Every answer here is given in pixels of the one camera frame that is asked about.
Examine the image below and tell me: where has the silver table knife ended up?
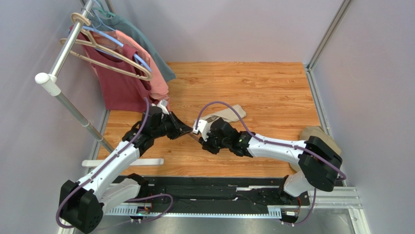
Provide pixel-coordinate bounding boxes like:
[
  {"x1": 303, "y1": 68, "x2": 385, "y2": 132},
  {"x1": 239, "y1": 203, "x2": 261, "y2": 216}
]
[{"x1": 188, "y1": 133, "x2": 204, "y2": 143}]

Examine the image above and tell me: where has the blue plastic hanger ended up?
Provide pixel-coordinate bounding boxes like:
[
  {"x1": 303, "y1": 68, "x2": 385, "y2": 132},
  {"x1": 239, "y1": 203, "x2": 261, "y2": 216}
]
[{"x1": 82, "y1": 0, "x2": 151, "y2": 72}]

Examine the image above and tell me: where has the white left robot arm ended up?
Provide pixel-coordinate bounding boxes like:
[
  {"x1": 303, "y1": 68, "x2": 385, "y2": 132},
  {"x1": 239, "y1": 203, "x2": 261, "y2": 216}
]
[{"x1": 55, "y1": 105, "x2": 192, "y2": 234}]

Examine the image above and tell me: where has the dark red t-shirt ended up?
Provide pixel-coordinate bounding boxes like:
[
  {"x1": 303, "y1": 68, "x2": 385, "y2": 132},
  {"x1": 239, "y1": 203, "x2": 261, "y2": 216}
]
[{"x1": 82, "y1": 32, "x2": 154, "y2": 112}]

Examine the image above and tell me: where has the silver fork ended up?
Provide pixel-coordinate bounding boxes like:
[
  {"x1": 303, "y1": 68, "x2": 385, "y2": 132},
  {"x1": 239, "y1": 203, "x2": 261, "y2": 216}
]
[{"x1": 205, "y1": 116, "x2": 217, "y2": 123}]

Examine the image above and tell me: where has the beige cloth napkin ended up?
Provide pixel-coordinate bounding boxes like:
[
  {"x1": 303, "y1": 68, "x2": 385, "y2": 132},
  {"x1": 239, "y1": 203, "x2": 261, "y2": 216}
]
[{"x1": 200, "y1": 104, "x2": 247, "y2": 125}]

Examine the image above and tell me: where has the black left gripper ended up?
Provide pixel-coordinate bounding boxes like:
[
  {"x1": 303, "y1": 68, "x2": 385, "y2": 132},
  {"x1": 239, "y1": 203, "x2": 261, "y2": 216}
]
[{"x1": 152, "y1": 112, "x2": 193, "y2": 140}]

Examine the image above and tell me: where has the aluminium frame rail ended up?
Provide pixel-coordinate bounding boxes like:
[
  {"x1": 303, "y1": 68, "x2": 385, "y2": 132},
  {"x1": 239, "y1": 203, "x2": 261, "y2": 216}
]
[{"x1": 58, "y1": 181, "x2": 370, "y2": 234}]

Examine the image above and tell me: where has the green wire hanger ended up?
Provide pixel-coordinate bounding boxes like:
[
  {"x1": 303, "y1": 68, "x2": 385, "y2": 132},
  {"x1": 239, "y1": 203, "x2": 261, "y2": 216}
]
[{"x1": 92, "y1": 7, "x2": 116, "y2": 19}]

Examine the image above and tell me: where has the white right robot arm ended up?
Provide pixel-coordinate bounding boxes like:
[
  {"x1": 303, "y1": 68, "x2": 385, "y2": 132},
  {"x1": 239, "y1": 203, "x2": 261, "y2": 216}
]
[{"x1": 193, "y1": 118, "x2": 342, "y2": 197}]

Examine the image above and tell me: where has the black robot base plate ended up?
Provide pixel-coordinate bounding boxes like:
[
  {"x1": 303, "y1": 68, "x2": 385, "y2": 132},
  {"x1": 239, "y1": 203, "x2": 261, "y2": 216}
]
[{"x1": 144, "y1": 176, "x2": 310, "y2": 206}]

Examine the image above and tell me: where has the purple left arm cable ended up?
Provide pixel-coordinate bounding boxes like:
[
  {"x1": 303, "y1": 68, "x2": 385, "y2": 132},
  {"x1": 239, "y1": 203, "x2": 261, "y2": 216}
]
[{"x1": 55, "y1": 97, "x2": 174, "y2": 230}]

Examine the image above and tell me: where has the beige baseball cap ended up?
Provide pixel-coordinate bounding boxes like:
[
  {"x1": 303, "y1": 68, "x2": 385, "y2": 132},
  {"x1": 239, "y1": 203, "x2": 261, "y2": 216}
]
[{"x1": 299, "y1": 126, "x2": 341, "y2": 155}]

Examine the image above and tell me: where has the teal green shirt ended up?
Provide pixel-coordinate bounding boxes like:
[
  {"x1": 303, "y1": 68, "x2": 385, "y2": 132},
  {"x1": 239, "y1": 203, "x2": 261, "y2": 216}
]
[{"x1": 88, "y1": 15, "x2": 176, "y2": 82}]

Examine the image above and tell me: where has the salmon pink t-shirt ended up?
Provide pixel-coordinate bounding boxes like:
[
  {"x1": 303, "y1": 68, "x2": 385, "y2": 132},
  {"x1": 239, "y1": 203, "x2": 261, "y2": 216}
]
[{"x1": 91, "y1": 30, "x2": 170, "y2": 112}]

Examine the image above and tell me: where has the beige wooden hanger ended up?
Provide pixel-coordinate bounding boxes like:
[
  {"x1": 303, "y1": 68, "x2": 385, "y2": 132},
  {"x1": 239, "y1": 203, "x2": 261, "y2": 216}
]
[{"x1": 69, "y1": 13, "x2": 152, "y2": 81}]

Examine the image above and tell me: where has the metal clothes rack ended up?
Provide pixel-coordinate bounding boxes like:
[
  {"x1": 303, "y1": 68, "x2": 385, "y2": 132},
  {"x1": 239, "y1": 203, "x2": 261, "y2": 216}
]
[{"x1": 35, "y1": 0, "x2": 165, "y2": 169}]

